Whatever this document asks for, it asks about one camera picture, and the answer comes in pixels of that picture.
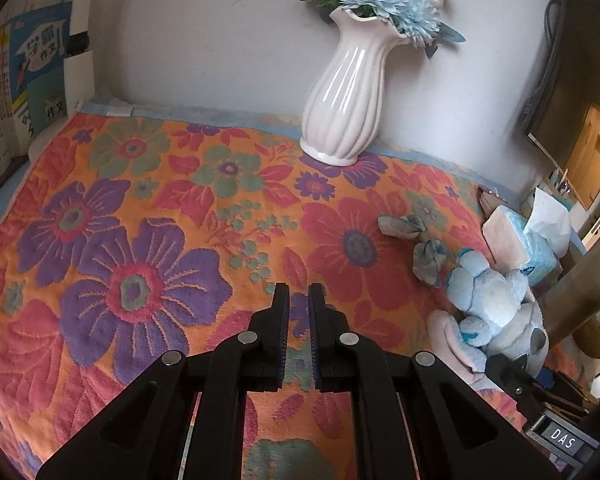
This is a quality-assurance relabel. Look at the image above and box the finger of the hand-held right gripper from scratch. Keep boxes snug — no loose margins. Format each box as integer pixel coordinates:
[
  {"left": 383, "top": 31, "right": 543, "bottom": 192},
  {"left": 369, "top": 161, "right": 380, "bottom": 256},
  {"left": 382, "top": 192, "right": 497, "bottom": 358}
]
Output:
[{"left": 484, "top": 353, "right": 546, "bottom": 423}]

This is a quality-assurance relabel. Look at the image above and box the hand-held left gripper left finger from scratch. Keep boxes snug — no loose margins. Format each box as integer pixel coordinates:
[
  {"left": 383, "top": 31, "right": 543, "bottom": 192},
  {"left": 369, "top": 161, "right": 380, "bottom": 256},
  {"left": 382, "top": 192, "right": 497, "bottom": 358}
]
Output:
[{"left": 36, "top": 282, "right": 292, "bottom": 480}]

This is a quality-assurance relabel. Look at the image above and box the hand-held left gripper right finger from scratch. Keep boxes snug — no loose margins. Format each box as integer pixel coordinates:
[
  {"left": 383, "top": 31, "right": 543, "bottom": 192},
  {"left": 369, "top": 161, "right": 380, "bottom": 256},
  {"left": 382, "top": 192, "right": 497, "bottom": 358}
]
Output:
[{"left": 307, "top": 282, "right": 563, "bottom": 480}]

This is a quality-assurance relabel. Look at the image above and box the blue plush toy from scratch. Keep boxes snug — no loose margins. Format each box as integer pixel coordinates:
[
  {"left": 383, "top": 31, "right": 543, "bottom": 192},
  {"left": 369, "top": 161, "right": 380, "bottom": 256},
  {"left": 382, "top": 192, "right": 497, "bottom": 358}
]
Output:
[{"left": 445, "top": 249, "right": 548, "bottom": 376}]

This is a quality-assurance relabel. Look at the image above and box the pale pink plush toy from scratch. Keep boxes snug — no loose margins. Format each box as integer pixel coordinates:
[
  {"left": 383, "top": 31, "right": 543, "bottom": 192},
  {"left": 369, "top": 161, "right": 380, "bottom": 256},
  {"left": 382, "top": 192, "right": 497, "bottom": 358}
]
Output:
[{"left": 426, "top": 309, "right": 496, "bottom": 391}]

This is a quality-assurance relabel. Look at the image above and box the beige cylindrical bin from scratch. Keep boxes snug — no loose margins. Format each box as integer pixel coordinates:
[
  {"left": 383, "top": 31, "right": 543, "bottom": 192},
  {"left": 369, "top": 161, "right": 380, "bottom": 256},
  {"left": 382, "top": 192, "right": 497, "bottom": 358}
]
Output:
[{"left": 542, "top": 240, "right": 600, "bottom": 361}]

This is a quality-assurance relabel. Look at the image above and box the floral orange blanket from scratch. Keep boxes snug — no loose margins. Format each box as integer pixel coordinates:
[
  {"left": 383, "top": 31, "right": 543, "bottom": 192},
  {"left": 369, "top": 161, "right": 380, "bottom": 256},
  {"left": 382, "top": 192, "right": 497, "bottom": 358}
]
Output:
[{"left": 0, "top": 102, "right": 596, "bottom": 480}]

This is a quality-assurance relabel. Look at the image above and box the white tissue sheet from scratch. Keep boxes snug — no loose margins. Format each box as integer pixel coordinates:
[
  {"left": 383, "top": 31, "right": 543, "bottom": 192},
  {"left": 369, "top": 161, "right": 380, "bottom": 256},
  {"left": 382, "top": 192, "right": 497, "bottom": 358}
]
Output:
[{"left": 522, "top": 187, "right": 573, "bottom": 256}]

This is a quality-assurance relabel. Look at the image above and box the pen holder with items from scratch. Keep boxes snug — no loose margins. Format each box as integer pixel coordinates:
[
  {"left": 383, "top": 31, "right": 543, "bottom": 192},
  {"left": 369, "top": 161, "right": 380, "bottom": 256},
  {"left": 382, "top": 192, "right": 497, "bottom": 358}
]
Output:
[{"left": 550, "top": 170, "right": 573, "bottom": 197}]

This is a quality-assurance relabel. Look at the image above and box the white ribbed vase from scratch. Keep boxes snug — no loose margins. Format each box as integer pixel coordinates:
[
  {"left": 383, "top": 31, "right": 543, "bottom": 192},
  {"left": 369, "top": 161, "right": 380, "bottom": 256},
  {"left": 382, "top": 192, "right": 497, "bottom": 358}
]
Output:
[{"left": 300, "top": 7, "right": 411, "bottom": 167}]

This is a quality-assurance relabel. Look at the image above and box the wooden door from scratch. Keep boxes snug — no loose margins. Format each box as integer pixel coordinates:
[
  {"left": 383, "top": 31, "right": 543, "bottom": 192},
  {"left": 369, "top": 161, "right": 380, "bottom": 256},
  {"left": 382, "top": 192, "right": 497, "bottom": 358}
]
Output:
[{"left": 562, "top": 102, "right": 600, "bottom": 211}]

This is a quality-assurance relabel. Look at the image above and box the black television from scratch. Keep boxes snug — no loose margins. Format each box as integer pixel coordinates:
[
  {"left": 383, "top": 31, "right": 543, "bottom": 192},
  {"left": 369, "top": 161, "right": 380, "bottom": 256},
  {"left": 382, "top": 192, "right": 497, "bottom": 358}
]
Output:
[{"left": 524, "top": 0, "right": 600, "bottom": 173}]

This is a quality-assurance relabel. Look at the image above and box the row of books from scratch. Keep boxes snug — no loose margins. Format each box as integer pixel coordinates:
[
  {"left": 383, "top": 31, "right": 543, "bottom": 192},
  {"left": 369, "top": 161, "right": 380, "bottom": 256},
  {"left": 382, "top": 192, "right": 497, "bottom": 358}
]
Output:
[{"left": 0, "top": 0, "right": 76, "bottom": 196}]

